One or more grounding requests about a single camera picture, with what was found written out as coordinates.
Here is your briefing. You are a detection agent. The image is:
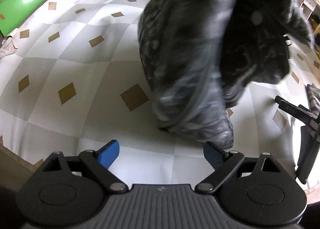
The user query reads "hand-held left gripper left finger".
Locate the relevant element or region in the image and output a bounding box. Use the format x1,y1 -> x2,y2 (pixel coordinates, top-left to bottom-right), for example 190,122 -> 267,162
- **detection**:
37,140 -> 128,193

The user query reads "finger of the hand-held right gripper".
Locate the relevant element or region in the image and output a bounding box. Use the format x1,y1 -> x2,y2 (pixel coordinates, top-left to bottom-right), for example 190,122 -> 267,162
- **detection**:
274,95 -> 313,121

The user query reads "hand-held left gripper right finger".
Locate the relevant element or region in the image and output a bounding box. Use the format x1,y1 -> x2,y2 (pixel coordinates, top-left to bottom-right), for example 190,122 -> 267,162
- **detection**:
195,141 -> 283,193

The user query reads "grey patterned fleece jacket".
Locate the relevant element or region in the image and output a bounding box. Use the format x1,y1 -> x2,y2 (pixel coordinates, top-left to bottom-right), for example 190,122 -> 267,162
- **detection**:
137,0 -> 316,150

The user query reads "green plastic chair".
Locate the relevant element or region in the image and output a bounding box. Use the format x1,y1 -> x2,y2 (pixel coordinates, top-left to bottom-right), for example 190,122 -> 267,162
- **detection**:
0,0 -> 49,37

